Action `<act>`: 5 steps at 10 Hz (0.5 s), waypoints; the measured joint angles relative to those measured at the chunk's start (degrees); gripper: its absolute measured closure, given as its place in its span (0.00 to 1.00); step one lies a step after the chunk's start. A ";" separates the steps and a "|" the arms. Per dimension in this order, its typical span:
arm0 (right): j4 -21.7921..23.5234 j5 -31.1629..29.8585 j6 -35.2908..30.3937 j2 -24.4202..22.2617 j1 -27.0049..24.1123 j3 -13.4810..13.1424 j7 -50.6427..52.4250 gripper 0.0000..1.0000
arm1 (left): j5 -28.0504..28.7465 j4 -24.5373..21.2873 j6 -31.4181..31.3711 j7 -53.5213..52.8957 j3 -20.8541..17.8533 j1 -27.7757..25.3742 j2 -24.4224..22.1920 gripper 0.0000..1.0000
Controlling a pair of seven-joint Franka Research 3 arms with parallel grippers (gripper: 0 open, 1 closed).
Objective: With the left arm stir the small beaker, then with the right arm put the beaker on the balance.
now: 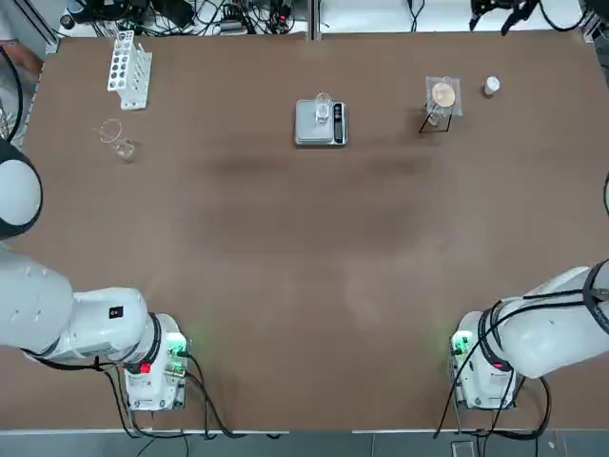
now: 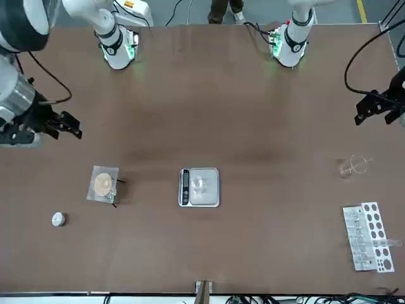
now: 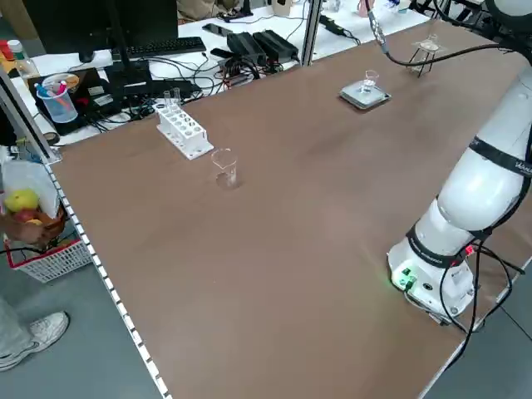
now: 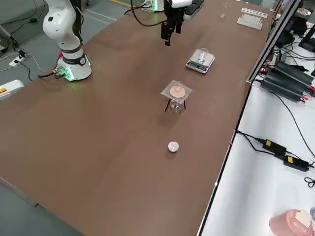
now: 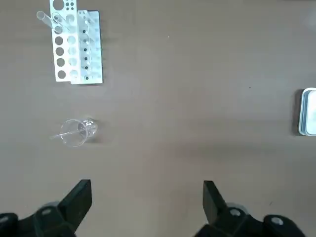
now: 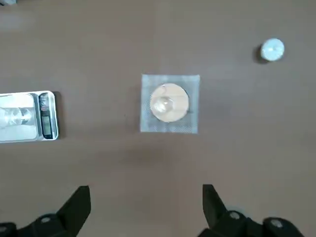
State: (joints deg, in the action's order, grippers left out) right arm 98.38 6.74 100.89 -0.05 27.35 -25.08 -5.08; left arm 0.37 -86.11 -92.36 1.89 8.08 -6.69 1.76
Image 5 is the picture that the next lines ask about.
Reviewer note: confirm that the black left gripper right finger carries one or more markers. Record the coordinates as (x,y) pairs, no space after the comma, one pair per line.
(217,209)

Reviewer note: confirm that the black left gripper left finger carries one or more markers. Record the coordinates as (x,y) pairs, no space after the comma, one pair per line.
(71,209)

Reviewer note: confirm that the clear glass stirring rod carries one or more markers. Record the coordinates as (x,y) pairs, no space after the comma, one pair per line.
(66,134)

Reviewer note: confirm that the large glass beaker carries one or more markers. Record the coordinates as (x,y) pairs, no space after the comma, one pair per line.
(79,132)

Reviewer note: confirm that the silver digital balance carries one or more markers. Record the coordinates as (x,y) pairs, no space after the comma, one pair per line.
(308,113)

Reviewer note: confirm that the white test tube rack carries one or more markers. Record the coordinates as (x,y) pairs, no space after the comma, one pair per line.
(76,44)

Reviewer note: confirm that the clear test tube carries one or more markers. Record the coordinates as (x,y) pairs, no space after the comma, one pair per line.
(48,21)

